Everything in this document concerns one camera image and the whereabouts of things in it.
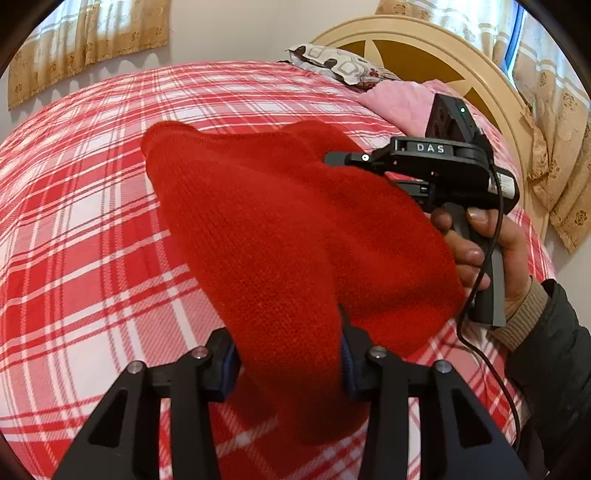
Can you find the red embroidered knit sweater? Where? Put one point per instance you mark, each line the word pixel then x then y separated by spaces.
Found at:
pixel 277 258

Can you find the red plaid bed blanket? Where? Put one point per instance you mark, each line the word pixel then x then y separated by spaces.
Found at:
pixel 83 230

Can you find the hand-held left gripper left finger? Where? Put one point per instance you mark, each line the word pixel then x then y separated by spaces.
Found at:
pixel 221 369

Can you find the cream wooden headboard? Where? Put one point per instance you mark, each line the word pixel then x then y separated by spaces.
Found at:
pixel 415 50

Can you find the brown patterned pillow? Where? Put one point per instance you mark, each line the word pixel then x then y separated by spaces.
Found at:
pixel 341 62

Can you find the person's right hand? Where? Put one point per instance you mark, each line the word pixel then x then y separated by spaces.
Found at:
pixel 512 258

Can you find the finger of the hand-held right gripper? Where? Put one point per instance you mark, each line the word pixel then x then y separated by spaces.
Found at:
pixel 360 159
pixel 413 188

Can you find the beige floral window curtain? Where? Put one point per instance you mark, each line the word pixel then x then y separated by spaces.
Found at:
pixel 87 41
pixel 549 115

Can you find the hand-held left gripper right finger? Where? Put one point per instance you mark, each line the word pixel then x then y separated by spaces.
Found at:
pixel 353 369

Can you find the pink pillow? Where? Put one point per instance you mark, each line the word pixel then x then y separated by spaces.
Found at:
pixel 401 104

